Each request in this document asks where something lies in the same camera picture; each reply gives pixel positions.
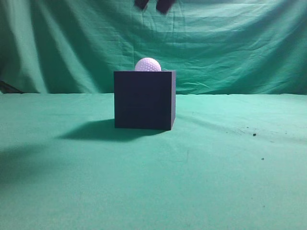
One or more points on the white dimpled golf ball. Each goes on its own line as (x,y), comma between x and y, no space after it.
(147,64)

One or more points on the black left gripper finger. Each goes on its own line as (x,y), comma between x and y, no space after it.
(141,4)

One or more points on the dark blue cube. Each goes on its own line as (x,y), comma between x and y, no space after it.
(145,99)

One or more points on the green backdrop cloth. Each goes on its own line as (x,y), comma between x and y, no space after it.
(215,46)

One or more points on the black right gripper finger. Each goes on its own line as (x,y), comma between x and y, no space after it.
(163,6)

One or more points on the green table cloth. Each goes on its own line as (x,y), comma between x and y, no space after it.
(64,166)

